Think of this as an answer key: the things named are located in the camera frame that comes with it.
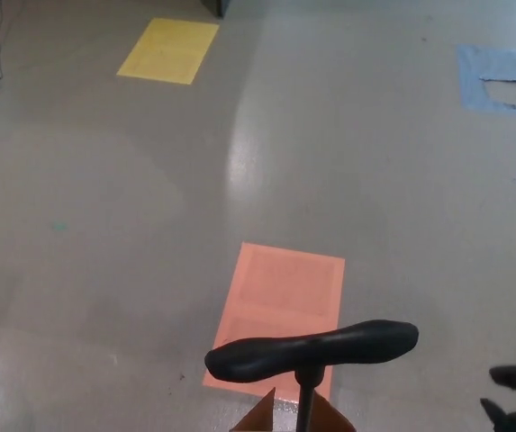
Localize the torn blue paper sheet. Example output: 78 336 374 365
457 43 516 118

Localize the yellow paper sheet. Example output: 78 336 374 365
115 17 221 85

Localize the black furniture base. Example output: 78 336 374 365
201 0 235 20

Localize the orange paper sheet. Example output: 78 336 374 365
202 241 347 403

